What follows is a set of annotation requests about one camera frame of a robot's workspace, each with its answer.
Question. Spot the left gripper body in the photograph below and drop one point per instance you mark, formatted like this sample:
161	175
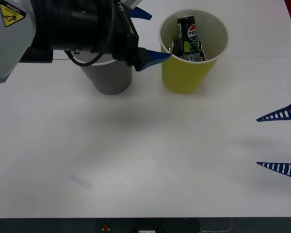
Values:
128	43

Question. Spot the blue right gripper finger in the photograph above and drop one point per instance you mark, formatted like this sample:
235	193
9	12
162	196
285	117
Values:
285	112
287	168

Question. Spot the red button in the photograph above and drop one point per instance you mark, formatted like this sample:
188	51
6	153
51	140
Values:
105	228

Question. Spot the yellow-green plastic waste bin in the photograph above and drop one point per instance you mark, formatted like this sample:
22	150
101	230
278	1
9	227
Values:
184	77

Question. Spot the black can green patch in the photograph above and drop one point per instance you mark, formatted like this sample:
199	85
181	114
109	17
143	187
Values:
195	56

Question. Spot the grey plastic waste bin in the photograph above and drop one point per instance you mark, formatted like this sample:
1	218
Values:
106	77

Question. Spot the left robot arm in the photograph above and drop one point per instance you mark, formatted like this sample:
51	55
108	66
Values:
63	24

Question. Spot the black can with round emblem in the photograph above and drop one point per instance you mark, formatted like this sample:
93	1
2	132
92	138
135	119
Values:
187	31

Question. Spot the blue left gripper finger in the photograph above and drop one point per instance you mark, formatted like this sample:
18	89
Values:
141	14
155	58

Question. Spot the black can white print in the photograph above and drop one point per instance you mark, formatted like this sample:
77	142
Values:
175	45

